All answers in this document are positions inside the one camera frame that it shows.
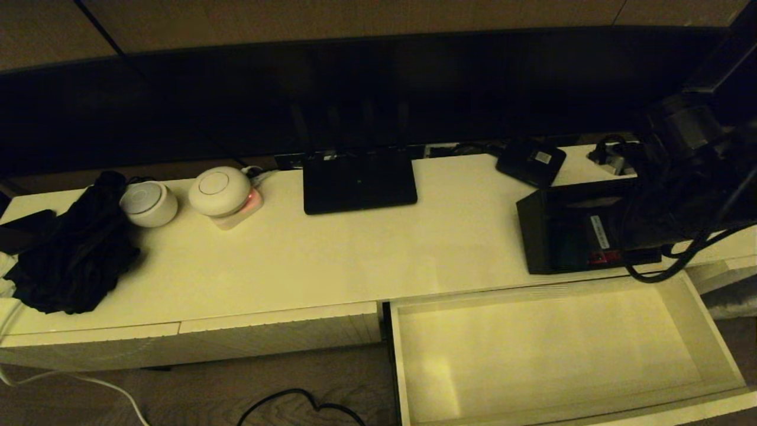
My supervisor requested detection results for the black compartment organizer box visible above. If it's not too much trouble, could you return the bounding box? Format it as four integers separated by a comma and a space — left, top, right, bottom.
516, 179, 663, 275

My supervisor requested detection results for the white pull-out drawer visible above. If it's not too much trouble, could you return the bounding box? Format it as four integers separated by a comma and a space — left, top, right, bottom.
387, 273, 757, 426

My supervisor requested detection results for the white low cabinet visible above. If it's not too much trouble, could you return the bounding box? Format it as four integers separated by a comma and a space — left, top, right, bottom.
0, 138, 757, 373

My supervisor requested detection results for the grey pleated curtain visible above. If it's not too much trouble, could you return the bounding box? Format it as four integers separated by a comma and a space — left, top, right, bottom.
703, 281, 757, 323

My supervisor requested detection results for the small black set-top box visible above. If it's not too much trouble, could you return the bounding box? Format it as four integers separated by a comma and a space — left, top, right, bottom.
496, 137, 567, 190

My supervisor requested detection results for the black router with antennas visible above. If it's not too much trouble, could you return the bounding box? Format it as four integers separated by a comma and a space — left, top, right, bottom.
289, 101, 419, 216

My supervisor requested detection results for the black power strip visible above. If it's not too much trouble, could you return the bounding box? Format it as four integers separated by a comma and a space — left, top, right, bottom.
274, 145, 453, 172

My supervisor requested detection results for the white ribbed cabinet front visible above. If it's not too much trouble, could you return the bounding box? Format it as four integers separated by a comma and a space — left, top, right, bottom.
179, 302, 382, 363
0, 322, 182, 372

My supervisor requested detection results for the white base with red light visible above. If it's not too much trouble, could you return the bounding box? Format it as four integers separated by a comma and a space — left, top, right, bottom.
208, 188, 264, 231

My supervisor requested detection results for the large white dome device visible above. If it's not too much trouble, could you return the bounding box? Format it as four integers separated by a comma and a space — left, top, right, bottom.
188, 166, 253, 218

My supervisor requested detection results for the large black television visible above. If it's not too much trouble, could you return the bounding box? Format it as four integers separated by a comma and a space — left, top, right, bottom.
0, 27, 757, 178

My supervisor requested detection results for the small white round device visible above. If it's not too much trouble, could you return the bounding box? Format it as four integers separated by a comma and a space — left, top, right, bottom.
119, 180, 179, 228

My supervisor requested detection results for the black cloth pile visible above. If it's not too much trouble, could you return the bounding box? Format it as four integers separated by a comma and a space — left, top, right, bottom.
3, 170, 143, 315

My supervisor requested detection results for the black wrist camera with label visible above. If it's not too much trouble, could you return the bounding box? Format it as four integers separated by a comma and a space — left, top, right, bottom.
584, 212, 617, 253

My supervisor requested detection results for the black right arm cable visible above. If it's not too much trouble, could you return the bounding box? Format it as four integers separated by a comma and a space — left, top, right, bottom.
587, 135, 757, 285

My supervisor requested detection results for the dark metal frame bar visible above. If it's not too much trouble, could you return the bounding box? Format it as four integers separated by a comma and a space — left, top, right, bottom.
680, 0, 757, 95

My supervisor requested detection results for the black floor cable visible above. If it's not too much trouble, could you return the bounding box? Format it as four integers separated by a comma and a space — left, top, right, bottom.
237, 388, 367, 426

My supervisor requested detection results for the thick white cable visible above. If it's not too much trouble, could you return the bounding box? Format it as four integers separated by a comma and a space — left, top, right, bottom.
0, 298, 150, 426

